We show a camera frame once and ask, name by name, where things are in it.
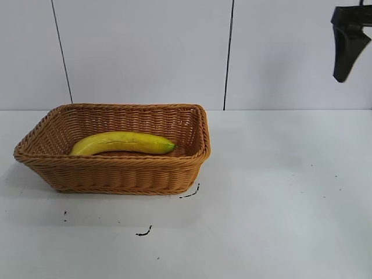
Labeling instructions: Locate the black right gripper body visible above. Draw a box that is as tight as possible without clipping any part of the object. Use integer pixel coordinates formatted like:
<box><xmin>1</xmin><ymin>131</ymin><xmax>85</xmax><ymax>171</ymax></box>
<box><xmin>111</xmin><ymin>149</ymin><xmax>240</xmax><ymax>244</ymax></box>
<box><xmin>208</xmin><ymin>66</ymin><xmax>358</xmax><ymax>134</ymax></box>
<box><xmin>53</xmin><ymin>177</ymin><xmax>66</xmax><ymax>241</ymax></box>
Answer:
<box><xmin>330</xmin><ymin>0</ymin><xmax>372</xmax><ymax>31</ymax></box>

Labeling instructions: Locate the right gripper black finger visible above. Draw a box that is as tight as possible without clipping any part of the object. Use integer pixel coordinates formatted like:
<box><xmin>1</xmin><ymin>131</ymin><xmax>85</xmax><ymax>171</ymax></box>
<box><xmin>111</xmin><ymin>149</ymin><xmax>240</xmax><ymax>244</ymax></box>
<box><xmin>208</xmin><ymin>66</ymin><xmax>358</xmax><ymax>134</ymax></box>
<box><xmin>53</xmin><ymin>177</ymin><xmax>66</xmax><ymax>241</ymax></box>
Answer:
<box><xmin>332</xmin><ymin>22</ymin><xmax>372</xmax><ymax>84</ymax></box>

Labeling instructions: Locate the yellow banana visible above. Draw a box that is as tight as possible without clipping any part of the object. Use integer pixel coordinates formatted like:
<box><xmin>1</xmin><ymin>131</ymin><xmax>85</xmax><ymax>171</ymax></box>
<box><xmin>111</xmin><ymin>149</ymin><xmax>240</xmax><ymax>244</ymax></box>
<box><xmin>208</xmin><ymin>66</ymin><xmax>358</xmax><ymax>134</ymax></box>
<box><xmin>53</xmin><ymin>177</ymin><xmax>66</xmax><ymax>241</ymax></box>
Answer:
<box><xmin>70</xmin><ymin>131</ymin><xmax>178</xmax><ymax>156</ymax></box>

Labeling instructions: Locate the woven tan wicker basket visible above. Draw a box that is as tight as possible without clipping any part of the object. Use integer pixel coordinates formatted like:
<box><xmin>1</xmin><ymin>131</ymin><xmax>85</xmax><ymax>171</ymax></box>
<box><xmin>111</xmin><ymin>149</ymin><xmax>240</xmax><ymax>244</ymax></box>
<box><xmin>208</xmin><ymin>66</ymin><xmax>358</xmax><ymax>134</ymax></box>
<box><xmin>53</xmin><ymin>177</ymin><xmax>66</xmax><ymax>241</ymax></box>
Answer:
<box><xmin>13</xmin><ymin>102</ymin><xmax>212</xmax><ymax>195</ymax></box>

